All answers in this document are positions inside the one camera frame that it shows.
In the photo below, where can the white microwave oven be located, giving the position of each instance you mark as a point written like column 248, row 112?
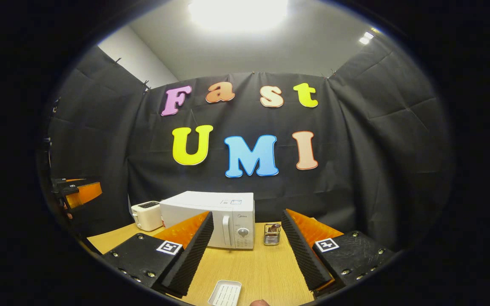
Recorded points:
column 211, row 202

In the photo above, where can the white toaster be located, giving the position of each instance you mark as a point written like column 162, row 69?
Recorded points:
column 147, row 216

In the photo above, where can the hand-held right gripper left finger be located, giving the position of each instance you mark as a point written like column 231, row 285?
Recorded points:
column 190, row 259

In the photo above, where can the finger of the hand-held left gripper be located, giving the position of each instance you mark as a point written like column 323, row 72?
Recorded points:
column 85, row 193

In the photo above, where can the white ridged dish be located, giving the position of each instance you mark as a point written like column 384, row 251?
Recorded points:
column 225, row 294

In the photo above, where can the small ceiling light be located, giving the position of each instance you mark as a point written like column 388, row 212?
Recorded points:
column 366, row 38

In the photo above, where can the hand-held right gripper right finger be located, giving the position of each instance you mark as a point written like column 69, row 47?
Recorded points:
column 302, row 255

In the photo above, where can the clear red label water bottle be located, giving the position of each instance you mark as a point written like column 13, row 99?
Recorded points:
column 163, row 222

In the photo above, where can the large ceiling light panel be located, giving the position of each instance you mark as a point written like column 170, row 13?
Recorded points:
column 238, row 12

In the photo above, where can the black backdrop cloth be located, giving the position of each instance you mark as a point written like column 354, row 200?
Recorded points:
column 377, row 148

